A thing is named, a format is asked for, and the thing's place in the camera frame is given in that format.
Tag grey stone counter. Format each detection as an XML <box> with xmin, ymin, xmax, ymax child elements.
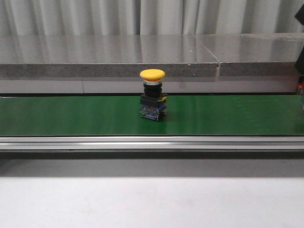
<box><xmin>0</xmin><ymin>33</ymin><xmax>304</xmax><ymax>94</ymax></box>

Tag white curtain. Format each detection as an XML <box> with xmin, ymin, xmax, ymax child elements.
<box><xmin>0</xmin><ymin>0</ymin><xmax>303</xmax><ymax>36</ymax></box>

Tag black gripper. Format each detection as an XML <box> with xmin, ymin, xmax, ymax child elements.
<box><xmin>294</xmin><ymin>5</ymin><xmax>304</xmax><ymax>74</ymax></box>

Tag aluminium conveyor frame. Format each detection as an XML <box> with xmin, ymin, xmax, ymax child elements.
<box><xmin>0</xmin><ymin>136</ymin><xmax>304</xmax><ymax>151</ymax></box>

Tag yellow push button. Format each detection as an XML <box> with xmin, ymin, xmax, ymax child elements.
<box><xmin>140</xmin><ymin>69</ymin><xmax>167</xmax><ymax>121</ymax></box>

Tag green conveyor belt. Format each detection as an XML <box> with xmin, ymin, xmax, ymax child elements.
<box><xmin>0</xmin><ymin>95</ymin><xmax>304</xmax><ymax>136</ymax></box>

